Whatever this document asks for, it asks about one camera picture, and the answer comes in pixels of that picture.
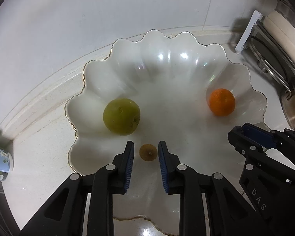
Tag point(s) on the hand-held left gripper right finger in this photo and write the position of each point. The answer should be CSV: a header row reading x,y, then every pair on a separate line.
x,y
163,167

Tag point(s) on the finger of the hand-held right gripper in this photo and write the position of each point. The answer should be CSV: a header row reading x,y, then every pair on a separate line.
x,y
258,136
238,140

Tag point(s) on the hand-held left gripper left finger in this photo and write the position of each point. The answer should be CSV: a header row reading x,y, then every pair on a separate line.
x,y
129,167

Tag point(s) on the small brown round fruit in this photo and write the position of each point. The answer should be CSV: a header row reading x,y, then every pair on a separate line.
x,y
148,152

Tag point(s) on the orange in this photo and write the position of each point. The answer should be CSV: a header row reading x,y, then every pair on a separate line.
x,y
222,102

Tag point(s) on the green apple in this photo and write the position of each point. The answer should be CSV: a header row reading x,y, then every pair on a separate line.
x,y
121,116

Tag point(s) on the white scalloped bowl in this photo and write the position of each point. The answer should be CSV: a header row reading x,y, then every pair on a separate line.
x,y
167,78

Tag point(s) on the white pot with glass lid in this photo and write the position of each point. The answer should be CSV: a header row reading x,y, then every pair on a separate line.
x,y
282,36

